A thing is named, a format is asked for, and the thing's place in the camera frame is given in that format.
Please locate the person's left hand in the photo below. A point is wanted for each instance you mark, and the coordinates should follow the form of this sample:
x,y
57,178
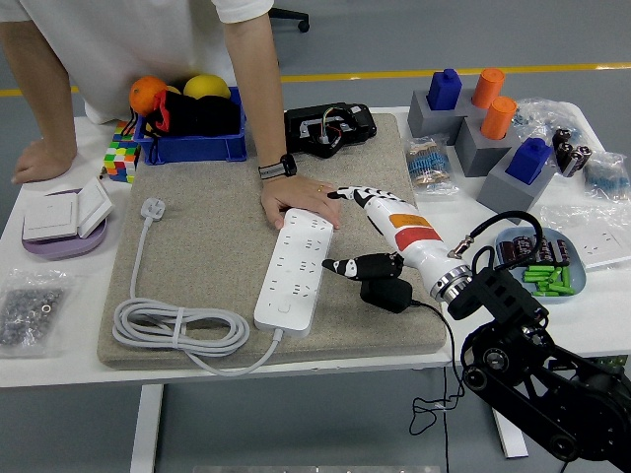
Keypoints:
x,y
296,194

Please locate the person's right hand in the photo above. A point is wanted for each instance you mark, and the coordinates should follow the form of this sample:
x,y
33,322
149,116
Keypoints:
x,y
42,160

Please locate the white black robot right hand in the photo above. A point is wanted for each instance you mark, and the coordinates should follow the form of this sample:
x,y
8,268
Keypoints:
x,y
414,231

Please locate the black plug adapter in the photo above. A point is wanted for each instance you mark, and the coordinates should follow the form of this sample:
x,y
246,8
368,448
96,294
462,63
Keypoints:
x,y
389,295

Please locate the white power strip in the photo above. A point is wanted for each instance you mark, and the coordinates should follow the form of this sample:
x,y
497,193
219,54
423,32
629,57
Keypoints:
x,y
296,276

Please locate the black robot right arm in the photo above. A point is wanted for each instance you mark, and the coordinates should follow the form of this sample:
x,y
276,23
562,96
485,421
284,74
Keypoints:
x,y
517,305

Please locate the black grey wristwatch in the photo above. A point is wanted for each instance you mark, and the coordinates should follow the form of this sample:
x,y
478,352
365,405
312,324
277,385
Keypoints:
x,y
288,165

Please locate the bag of taped resistors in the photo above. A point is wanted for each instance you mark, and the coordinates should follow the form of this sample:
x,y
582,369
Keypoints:
x,y
429,165

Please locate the colourful puzzle cube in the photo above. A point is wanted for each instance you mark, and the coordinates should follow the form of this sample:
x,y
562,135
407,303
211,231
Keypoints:
x,y
120,157

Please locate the grey-brown mat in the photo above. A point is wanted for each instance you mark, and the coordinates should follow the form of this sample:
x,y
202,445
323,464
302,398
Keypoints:
x,y
207,207

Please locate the purple oval tray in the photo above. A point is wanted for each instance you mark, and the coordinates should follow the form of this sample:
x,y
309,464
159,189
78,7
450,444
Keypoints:
x,y
64,249

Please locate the black open electronic housing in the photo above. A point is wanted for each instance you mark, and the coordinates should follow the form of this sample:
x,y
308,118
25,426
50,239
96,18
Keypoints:
x,y
355,123

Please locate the grey square block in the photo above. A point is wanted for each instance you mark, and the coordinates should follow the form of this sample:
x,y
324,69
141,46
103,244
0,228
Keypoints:
x,y
508,194
475,148
424,120

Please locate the blue plastic bin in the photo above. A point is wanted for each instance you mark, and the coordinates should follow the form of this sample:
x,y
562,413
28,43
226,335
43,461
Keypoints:
x,y
197,148

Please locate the light blue dish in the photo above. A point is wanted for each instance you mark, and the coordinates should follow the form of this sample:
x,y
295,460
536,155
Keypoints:
x,y
512,283

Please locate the orange fruit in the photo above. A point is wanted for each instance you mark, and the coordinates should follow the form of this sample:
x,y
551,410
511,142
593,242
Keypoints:
x,y
145,93

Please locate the blue square peg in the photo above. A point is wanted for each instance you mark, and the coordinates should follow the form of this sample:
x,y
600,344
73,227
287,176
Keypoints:
x,y
527,160
443,91

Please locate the large yellow lemon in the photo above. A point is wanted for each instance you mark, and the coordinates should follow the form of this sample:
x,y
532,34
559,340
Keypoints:
x,y
207,86

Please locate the orange cylinder peg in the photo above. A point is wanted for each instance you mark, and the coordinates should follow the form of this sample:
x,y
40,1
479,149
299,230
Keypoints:
x,y
498,118
488,86

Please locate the green batteries pile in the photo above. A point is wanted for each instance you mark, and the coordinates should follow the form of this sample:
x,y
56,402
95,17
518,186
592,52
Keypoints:
x,y
547,281

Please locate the small yellow fruit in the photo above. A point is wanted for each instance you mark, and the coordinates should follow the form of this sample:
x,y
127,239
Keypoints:
x,y
173,90

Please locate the bag of metal nuts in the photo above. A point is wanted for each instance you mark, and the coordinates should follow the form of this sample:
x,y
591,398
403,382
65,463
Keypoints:
x,y
29,310

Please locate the clear plastic bag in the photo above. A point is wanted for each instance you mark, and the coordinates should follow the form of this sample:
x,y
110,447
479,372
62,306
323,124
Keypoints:
x,y
567,214

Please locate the person's torso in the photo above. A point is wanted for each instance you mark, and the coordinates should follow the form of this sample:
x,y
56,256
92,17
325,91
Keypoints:
x,y
148,39

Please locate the loose black capacitor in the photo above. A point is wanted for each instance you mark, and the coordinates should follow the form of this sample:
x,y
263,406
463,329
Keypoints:
x,y
578,160
565,155
562,137

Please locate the bag of blue resistors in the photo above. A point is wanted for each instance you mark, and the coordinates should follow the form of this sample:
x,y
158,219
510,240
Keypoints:
x,y
606,177
537,115

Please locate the white table leg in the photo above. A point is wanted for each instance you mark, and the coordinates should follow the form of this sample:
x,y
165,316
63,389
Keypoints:
x,y
145,428
515,446

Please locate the table height control panel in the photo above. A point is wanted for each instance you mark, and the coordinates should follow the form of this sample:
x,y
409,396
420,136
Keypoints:
x,y
613,362

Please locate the white wall switch panel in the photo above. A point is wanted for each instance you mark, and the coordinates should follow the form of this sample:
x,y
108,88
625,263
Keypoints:
x,y
49,217
93,207

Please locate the white wall socket panel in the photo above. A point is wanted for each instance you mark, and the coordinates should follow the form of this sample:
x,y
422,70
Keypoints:
x,y
604,246

